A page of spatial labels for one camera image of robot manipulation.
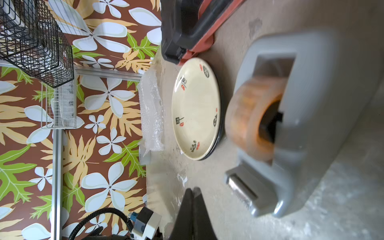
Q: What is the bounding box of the black tool case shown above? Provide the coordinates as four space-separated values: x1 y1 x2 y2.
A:
161 0 244 65

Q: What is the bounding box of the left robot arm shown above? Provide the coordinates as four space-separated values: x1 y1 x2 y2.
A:
68 208 134 240

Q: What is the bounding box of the white wire basket left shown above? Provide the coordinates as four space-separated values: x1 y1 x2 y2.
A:
41 81 77 130

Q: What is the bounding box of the cream dinner plate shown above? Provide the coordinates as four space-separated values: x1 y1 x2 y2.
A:
171 58 224 161

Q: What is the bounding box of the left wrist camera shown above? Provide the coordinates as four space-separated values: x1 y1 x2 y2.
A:
130 207 163 240

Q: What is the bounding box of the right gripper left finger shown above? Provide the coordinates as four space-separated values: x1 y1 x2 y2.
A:
169 189 193 240

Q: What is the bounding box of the black wire basket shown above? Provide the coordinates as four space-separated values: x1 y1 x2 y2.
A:
1 0 75 88

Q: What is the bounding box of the grey tape dispenser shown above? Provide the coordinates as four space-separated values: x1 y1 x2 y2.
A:
225 29 384 218

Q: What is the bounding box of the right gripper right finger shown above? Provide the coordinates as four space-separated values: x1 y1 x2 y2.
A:
193 187 217 240

